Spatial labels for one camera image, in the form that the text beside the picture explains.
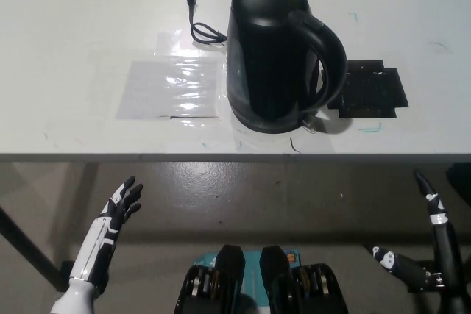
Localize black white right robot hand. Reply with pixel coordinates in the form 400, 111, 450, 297
370, 169, 461, 293

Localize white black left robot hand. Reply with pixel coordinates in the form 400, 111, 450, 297
68, 175, 144, 289

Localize black electric kettle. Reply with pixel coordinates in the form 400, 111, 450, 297
224, 0, 350, 135

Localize black teal robot body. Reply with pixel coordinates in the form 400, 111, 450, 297
174, 243, 349, 314

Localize dark bulky object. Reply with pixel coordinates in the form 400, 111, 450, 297
446, 167, 471, 197

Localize clear taped plastic sheet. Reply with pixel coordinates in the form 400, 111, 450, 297
116, 29, 229, 122

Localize black square mat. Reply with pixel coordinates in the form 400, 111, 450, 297
322, 59, 410, 120

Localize black power cord with plug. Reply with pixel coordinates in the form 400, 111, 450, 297
186, 0, 228, 46

